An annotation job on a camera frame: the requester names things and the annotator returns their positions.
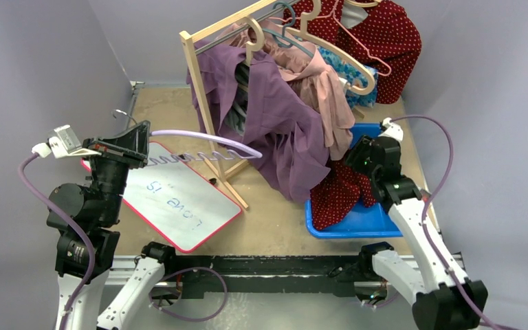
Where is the pink wire hanger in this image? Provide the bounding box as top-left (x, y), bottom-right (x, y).
top-left (317, 1), bottom-right (392, 76)

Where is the red polka dot dress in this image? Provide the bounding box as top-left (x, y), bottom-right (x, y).
top-left (307, 1), bottom-right (422, 104)

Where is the pink pleated skirt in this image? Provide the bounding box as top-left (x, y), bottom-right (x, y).
top-left (223, 21), bottom-right (355, 161)

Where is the cream wooden hanger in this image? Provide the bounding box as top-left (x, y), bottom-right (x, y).
top-left (298, 0), bottom-right (384, 28)
top-left (241, 16), bottom-right (377, 98)

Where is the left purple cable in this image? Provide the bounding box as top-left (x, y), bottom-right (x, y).
top-left (16, 153), bottom-right (97, 330)

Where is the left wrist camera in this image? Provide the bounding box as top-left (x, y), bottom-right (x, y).
top-left (31, 124), bottom-right (101, 159)

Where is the cream wooden hanger front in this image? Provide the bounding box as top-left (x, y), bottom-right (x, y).
top-left (241, 16), bottom-right (377, 98)

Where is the blue floral garment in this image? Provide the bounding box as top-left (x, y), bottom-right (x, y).
top-left (318, 47), bottom-right (378, 108)

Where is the teal hanger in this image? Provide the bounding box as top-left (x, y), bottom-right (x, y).
top-left (262, 1), bottom-right (314, 58)

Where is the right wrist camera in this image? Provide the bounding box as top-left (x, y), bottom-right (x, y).
top-left (378, 118), bottom-right (404, 142)

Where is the blue plastic bin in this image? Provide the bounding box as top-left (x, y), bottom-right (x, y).
top-left (305, 142), bottom-right (404, 239)

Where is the red polka dot skirt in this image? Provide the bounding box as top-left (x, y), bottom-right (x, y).
top-left (310, 160), bottom-right (377, 230)

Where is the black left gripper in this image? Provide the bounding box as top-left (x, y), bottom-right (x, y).
top-left (82, 118), bottom-right (151, 221)

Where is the metal rack rod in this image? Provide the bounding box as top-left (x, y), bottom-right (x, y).
top-left (179, 0), bottom-right (283, 54)

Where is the red-edged whiteboard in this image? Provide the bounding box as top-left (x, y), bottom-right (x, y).
top-left (80, 141), bottom-right (243, 254)

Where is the cream wooden hanger rear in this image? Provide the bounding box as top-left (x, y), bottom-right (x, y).
top-left (298, 0), bottom-right (384, 28)

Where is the purple pleated skirt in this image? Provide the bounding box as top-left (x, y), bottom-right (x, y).
top-left (197, 44), bottom-right (330, 203)

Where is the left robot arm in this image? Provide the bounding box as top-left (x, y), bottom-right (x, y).
top-left (46, 120), bottom-right (151, 329)

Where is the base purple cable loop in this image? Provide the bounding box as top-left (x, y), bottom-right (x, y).
top-left (148, 267), bottom-right (228, 323)

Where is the wooden clothes rack frame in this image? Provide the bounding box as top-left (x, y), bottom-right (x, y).
top-left (178, 0), bottom-right (292, 211)

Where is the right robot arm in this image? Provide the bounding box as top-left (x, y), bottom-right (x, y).
top-left (345, 135), bottom-right (488, 329)

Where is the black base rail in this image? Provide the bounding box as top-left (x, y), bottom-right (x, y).
top-left (141, 241), bottom-right (406, 302)

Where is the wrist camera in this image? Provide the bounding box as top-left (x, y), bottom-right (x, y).
top-left (378, 118), bottom-right (404, 142)
top-left (31, 124), bottom-right (101, 159)

